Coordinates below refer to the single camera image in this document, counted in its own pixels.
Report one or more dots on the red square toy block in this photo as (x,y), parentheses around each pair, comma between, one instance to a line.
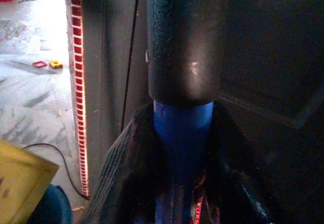
(39,64)

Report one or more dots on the blue broom pole black grip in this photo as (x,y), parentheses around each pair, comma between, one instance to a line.
(182,56)

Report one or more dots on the dark cabinet panel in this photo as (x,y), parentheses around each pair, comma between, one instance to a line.
(278,56)

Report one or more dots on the yellow cardboard box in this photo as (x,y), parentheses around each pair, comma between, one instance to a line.
(20,181)

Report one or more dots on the yellow square toy block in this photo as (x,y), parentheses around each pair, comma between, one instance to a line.
(55,64)

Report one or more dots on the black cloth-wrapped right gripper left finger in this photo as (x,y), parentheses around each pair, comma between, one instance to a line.
(114,173)

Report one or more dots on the teal round container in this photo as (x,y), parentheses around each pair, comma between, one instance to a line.
(53,206)

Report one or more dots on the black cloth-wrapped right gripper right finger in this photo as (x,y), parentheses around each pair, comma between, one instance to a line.
(227,183)

